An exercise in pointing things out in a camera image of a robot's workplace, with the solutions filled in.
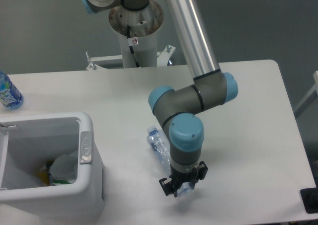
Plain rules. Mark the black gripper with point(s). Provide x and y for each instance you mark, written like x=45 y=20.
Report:
x=183 y=181

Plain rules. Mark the clear plastic bottle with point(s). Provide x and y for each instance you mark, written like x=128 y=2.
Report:
x=160 y=146

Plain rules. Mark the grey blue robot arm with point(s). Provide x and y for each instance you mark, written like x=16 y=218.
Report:
x=176 y=110

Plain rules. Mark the yellow green trash in bin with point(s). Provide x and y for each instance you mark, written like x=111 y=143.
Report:
x=47 y=178

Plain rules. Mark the white plastic trash can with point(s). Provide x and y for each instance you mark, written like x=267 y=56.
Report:
x=28 y=142

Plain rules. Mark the black clamp at table edge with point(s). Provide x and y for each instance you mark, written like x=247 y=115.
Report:
x=310 y=199

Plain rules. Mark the blue labelled water bottle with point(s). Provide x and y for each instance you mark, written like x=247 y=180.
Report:
x=10 y=96

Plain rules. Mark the white frame at right edge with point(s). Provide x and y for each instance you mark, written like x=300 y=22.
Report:
x=308 y=98

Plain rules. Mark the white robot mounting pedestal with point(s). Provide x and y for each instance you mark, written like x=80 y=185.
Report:
x=137 y=33

